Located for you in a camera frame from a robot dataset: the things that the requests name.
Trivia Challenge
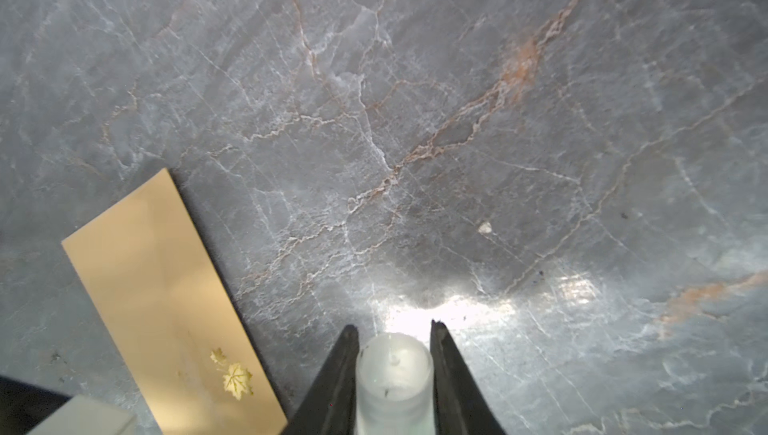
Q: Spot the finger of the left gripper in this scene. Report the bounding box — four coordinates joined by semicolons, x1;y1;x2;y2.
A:
0;376;71;435

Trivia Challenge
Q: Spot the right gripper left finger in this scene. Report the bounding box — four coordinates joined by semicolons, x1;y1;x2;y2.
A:
281;324;360;435

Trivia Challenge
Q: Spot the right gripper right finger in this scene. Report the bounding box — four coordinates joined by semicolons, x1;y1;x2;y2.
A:
430;320;506;435

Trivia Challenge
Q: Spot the white glue stick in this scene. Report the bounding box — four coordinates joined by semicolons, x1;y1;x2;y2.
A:
29;395;137;435

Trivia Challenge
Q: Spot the brown kraft envelope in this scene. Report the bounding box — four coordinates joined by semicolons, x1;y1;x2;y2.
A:
62;170;286;434

